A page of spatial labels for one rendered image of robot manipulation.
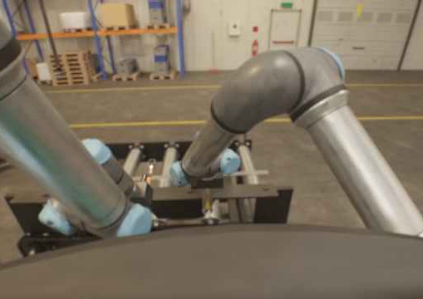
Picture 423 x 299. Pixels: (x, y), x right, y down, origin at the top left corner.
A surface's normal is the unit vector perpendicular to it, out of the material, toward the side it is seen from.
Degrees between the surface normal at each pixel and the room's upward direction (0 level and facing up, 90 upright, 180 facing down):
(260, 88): 74
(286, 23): 90
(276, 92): 83
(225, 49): 90
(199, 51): 90
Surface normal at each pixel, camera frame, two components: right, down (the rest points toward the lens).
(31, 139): 0.72, 0.45
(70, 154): 0.95, 0.12
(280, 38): 0.04, 0.48
